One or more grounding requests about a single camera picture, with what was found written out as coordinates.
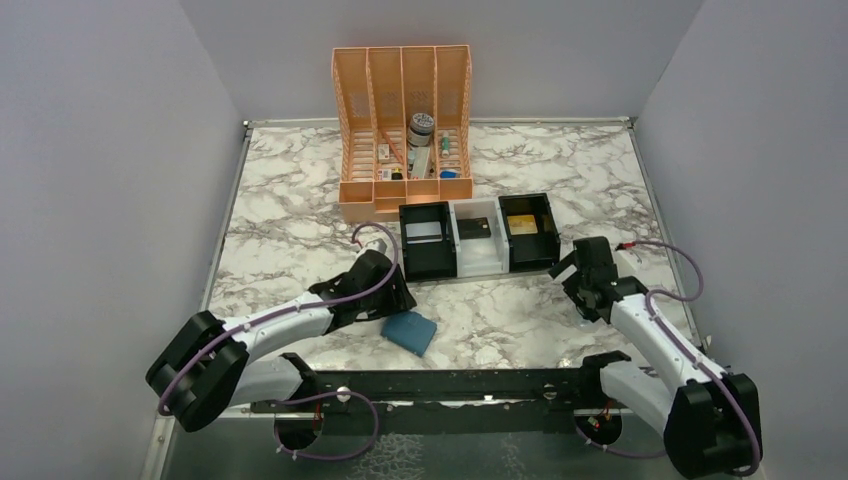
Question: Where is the blue leather card holder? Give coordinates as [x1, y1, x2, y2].
[380, 311, 437, 357]

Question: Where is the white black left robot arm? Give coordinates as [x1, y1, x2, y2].
[145, 248, 417, 432]

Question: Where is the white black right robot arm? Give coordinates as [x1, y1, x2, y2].
[548, 237, 763, 479]

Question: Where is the silver credit card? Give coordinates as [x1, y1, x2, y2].
[405, 221, 443, 245]

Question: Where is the black left card bin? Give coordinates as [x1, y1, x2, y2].
[399, 201, 458, 282]

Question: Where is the black card bin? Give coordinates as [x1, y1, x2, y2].
[399, 201, 458, 282]
[498, 193, 561, 273]

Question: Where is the black right card bin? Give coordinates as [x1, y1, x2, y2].
[498, 193, 561, 273]

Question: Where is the gold credit card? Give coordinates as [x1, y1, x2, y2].
[507, 215, 539, 236]

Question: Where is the white middle card bin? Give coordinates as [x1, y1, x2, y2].
[449, 197, 509, 279]

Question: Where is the black credit card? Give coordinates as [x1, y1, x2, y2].
[457, 217, 492, 240]

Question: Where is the orange plastic file organizer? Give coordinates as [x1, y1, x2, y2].
[331, 45, 474, 223]

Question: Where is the grey round jar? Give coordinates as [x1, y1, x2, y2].
[407, 112, 435, 147]

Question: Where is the green white small tube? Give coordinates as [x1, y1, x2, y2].
[440, 130, 451, 158]

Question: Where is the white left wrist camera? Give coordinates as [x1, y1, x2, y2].
[358, 238, 388, 255]

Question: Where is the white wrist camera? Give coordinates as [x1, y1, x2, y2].
[548, 252, 579, 283]
[358, 238, 388, 255]

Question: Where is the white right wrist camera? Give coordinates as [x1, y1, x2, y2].
[548, 252, 579, 283]

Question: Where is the black metal base rail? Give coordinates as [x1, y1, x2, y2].
[158, 369, 704, 439]

